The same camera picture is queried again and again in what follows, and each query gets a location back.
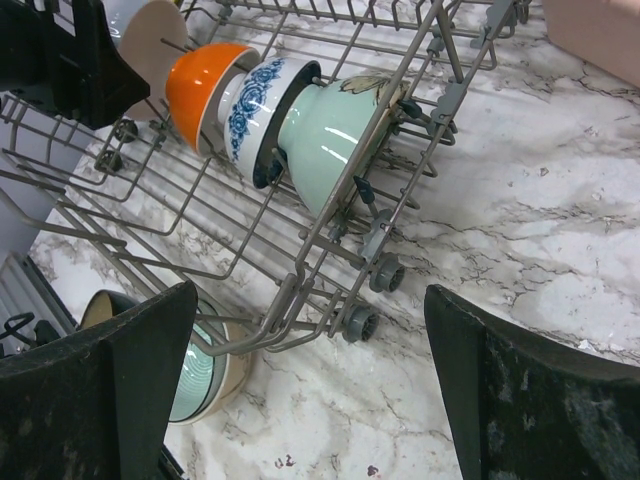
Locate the grey bowl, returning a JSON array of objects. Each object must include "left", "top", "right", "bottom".
[{"left": 103, "top": 0, "right": 188, "bottom": 121}]

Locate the white round bowl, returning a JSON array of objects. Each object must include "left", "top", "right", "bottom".
[{"left": 165, "top": 43, "right": 261, "bottom": 155}]

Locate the blue floral bowl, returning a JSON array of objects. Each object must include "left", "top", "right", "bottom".
[{"left": 218, "top": 57, "right": 321, "bottom": 189}]

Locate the celadon green bowl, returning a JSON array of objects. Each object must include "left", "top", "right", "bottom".
[{"left": 278, "top": 75, "right": 391, "bottom": 216}]

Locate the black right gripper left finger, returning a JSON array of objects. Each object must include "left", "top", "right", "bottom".
[{"left": 1, "top": 281, "right": 198, "bottom": 479}]

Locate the grey wire dish rack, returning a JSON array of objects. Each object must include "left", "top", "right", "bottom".
[{"left": 4, "top": 1, "right": 529, "bottom": 354}]

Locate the beige patterned bowl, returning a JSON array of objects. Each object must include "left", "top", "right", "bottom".
[{"left": 169, "top": 353, "right": 251, "bottom": 426}]

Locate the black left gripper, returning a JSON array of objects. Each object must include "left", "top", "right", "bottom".
[{"left": 1, "top": 1, "right": 150, "bottom": 130}]

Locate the dark brown bowl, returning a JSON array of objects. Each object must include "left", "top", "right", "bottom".
[{"left": 79, "top": 290, "right": 139, "bottom": 330}]

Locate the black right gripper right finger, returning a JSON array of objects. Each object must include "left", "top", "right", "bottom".
[{"left": 424, "top": 285, "right": 639, "bottom": 479}]

